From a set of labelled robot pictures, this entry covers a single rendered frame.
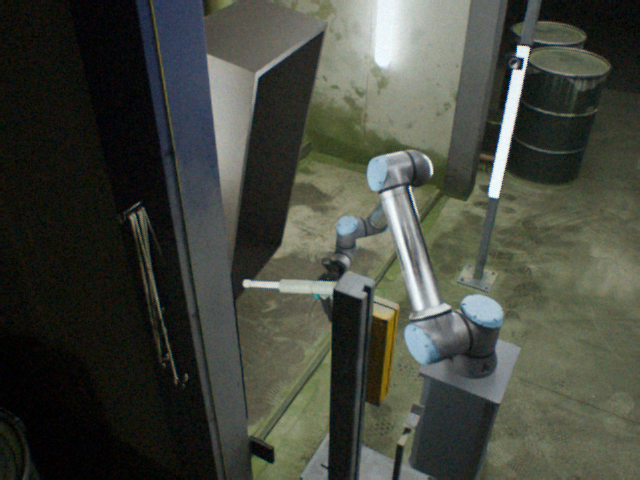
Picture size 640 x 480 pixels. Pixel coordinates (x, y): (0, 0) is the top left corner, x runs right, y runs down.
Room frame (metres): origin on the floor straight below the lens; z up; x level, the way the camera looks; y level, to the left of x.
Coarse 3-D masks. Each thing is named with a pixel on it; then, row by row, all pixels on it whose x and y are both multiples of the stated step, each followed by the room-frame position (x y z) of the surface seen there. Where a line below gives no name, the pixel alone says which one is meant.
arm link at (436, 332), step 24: (384, 168) 1.78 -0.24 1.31; (408, 168) 1.81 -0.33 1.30; (384, 192) 1.75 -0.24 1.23; (408, 192) 1.75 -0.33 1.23; (408, 216) 1.68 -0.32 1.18; (408, 240) 1.63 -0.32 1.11; (408, 264) 1.58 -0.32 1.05; (408, 288) 1.55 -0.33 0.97; (432, 288) 1.53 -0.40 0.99; (432, 312) 1.46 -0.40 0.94; (408, 336) 1.45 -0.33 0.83; (432, 336) 1.40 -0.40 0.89; (456, 336) 1.41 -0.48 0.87; (432, 360) 1.36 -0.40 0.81
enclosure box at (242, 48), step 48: (240, 0) 2.42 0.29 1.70; (240, 48) 1.98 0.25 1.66; (288, 48) 2.05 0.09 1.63; (240, 96) 1.85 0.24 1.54; (288, 96) 2.44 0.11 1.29; (240, 144) 1.85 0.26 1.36; (288, 144) 2.45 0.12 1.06; (240, 192) 1.87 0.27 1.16; (288, 192) 2.45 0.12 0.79; (240, 240) 2.46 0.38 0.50; (240, 288) 2.12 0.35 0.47
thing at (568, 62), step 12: (540, 60) 4.11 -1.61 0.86; (552, 60) 4.11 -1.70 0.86; (564, 60) 4.11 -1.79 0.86; (576, 60) 4.12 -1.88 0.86; (588, 60) 4.12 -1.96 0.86; (600, 60) 4.11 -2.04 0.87; (564, 72) 3.88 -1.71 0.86; (576, 72) 3.89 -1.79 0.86; (588, 72) 3.89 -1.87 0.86; (600, 72) 3.89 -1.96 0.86
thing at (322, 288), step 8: (248, 280) 1.97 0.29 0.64; (288, 280) 1.91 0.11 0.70; (296, 280) 1.90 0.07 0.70; (280, 288) 1.89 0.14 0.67; (288, 288) 1.87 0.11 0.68; (296, 288) 1.86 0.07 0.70; (304, 288) 1.85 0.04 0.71; (312, 288) 1.83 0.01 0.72; (320, 288) 1.82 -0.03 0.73; (328, 288) 1.81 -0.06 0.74; (320, 296) 1.83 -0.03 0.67; (328, 296) 1.83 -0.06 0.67; (328, 304) 1.83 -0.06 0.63; (328, 312) 1.83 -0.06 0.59; (328, 320) 1.84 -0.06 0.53
